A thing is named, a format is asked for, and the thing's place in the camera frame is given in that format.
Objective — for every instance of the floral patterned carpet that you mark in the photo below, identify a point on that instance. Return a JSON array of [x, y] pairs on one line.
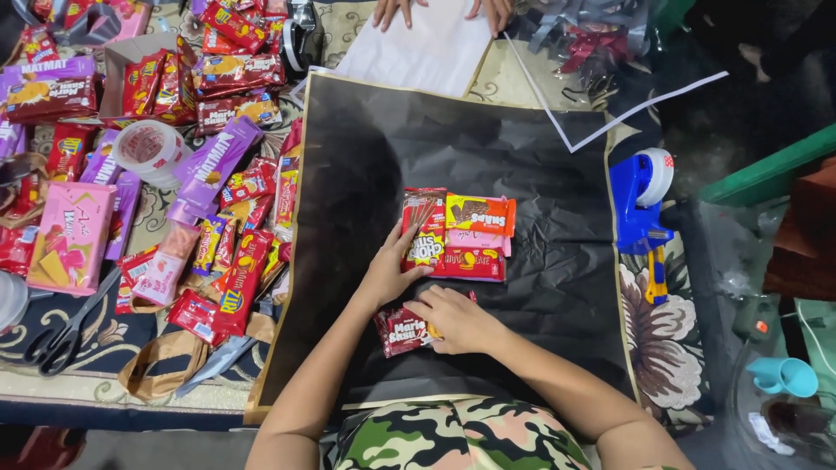
[[659, 339]]

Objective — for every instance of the large pink wafer box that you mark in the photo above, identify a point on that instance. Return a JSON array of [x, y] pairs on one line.
[[72, 235]]

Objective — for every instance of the clear plastic sheet white edge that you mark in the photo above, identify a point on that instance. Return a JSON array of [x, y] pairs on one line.
[[627, 98]]

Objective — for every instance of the yellow blue utility knife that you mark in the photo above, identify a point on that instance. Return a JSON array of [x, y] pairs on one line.
[[656, 277]]

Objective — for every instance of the heap of ribbons and plastic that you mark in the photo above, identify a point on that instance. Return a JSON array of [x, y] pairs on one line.
[[581, 32]]

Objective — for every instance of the silver cutter knife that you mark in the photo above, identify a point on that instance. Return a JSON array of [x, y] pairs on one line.
[[219, 362]]

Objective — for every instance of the purple snack packet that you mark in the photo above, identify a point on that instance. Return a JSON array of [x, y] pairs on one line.
[[49, 67], [124, 212], [10, 138], [101, 160], [212, 163]]

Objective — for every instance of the red chocolate sandwich biscuit packet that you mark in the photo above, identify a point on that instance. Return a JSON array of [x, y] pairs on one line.
[[473, 263]]

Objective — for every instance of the black scissors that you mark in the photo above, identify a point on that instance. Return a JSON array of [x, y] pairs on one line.
[[65, 336]]

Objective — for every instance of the small pink wafer box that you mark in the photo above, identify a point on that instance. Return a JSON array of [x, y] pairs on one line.
[[480, 240]]

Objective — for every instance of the teal plastic cup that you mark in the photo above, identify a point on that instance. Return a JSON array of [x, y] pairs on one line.
[[784, 377]]

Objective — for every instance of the person's right hand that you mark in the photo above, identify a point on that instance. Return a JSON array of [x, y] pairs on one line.
[[464, 323]]

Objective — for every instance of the pink strawberry snack packet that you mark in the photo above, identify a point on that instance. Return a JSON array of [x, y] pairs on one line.
[[166, 264]]

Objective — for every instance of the clear plastic container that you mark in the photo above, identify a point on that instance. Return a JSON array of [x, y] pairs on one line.
[[780, 418]]

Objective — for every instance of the brown ribbon strip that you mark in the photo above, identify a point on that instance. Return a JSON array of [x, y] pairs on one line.
[[157, 359]]

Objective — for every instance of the cardboard box of red packets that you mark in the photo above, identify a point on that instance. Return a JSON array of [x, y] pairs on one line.
[[147, 85]]

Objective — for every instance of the green plastic crate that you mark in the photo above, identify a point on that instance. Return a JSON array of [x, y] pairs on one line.
[[770, 171]]

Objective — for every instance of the red chocolate stick packet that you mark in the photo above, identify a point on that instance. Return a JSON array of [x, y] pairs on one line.
[[428, 215]]

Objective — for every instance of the clear tape roll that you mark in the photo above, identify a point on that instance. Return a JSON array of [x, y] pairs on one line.
[[149, 151]]

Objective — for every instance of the orange wafer packet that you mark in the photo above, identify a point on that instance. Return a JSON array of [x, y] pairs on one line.
[[482, 215]]

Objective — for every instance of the white paper sheet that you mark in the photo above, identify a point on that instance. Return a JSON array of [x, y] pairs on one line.
[[418, 55]]

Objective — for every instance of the person's left hand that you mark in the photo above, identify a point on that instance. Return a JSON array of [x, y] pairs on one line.
[[388, 274]]

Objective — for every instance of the black wrapping paper sheet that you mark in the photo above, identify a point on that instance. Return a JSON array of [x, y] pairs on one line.
[[496, 156]]

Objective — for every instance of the blue tape dispenser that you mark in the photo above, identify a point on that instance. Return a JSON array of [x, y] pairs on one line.
[[637, 202]]

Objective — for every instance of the heap of red snack packets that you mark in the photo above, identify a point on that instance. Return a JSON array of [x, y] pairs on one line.
[[245, 261]]

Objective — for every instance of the camouflage trousers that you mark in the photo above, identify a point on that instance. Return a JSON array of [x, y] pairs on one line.
[[457, 434]]

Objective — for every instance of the person's right fingers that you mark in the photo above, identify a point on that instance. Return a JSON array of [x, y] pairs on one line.
[[424, 310]]

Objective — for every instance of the dark red biscuit packet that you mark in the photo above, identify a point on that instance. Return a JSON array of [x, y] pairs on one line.
[[398, 331]]

